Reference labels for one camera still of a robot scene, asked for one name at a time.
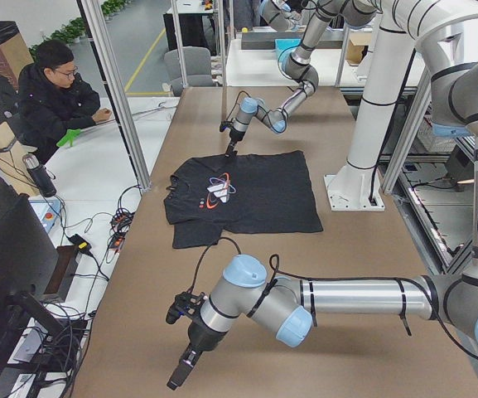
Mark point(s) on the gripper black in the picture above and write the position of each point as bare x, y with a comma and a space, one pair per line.
197, 334
235, 136

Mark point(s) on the black printed t-shirt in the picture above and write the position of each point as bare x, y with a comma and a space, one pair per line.
248, 194

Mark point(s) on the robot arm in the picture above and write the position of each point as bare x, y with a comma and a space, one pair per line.
295, 64
288, 307

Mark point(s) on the grey office chair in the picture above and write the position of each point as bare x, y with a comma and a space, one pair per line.
198, 68

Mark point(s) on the blue plastic bin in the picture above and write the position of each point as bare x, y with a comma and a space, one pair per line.
284, 44

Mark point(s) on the red usb hub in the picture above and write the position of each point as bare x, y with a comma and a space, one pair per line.
119, 226

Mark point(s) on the black power adapter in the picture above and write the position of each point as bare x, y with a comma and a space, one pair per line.
82, 244

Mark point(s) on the cardboard box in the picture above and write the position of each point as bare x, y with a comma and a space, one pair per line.
357, 47

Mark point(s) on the seated man in black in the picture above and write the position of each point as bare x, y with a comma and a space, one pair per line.
53, 98

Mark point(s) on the teach pendant with red button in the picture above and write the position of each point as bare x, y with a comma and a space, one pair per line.
48, 211

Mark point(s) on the black thermos bottle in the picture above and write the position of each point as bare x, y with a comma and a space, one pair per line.
39, 175

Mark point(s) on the black computer monitor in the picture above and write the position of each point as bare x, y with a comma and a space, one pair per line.
28, 259

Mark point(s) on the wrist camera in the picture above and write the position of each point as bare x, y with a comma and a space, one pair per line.
225, 125
186, 304

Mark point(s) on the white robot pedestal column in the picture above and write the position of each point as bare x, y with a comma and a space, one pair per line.
356, 186

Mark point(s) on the green handled reacher grabber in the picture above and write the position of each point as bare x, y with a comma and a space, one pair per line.
68, 138

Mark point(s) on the aluminium frame post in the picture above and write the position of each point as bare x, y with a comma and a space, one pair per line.
96, 31

